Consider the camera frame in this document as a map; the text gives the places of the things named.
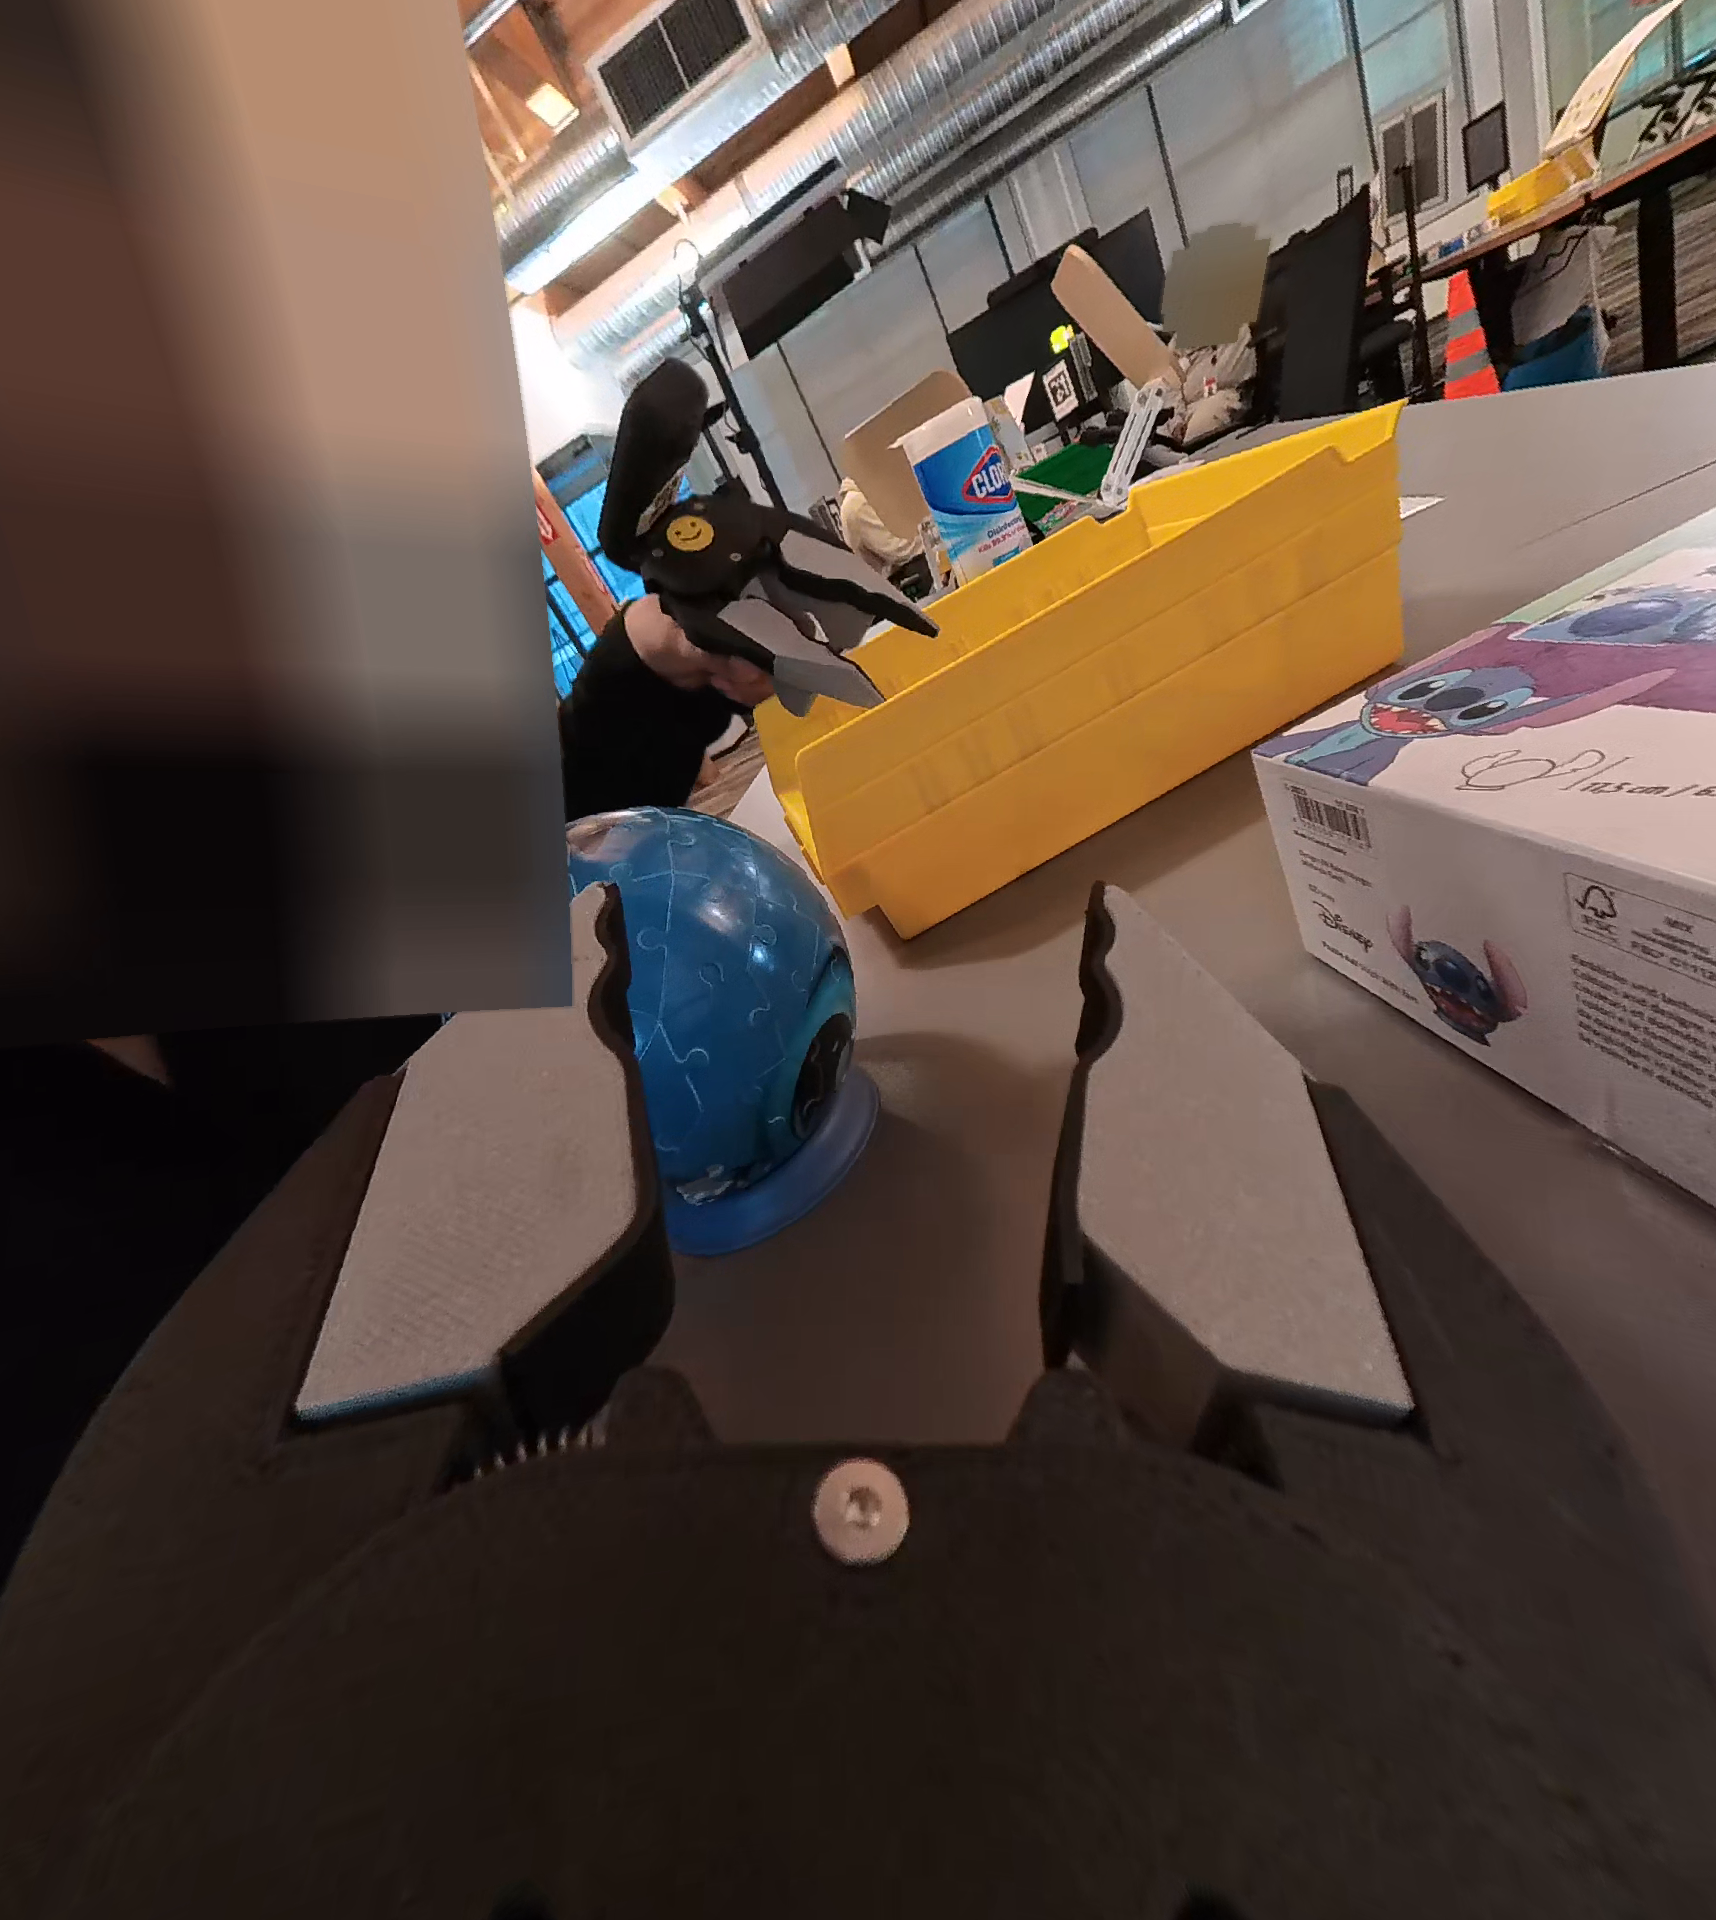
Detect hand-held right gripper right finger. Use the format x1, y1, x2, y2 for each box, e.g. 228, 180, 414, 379
1043, 883, 1418, 1454

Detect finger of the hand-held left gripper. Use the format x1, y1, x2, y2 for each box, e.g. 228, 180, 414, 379
716, 587, 892, 723
757, 517, 945, 658

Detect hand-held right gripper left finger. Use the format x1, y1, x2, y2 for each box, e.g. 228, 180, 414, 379
294, 883, 680, 1435

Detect yellow plastic bin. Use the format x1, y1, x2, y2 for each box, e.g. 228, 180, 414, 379
755, 403, 1408, 937

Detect blue puzzle ball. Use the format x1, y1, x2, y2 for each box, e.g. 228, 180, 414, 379
567, 809, 860, 1207

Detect white jointed arm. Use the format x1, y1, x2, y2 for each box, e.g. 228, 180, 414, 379
1088, 379, 1177, 517

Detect white puzzle box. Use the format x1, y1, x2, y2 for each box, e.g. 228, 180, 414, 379
1250, 451, 1716, 1275

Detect person's left hand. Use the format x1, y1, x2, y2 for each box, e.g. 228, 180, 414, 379
654, 599, 784, 711

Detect cardboard box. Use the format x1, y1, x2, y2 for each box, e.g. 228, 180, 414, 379
840, 244, 1186, 542

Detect wipes canister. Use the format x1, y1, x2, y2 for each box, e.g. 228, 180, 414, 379
897, 403, 1035, 587

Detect green plastic tray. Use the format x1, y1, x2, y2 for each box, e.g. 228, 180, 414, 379
1018, 439, 1153, 533

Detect black studio light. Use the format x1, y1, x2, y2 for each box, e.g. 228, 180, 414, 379
716, 187, 892, 362

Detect ceiling air vent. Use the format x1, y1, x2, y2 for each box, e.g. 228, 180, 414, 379
595, 0, 767, 138

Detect black monitor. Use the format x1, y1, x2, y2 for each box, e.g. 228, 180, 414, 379
1256, 187, 1376, 421

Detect orange traffic cone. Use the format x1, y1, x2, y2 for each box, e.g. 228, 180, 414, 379
1444, 271, 1505, 407

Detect small yellow bin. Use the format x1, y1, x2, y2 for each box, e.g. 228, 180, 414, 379
1487, 155, 1610, 228

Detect long office desk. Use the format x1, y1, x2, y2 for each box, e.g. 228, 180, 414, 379
1416, 66, 1716, 395

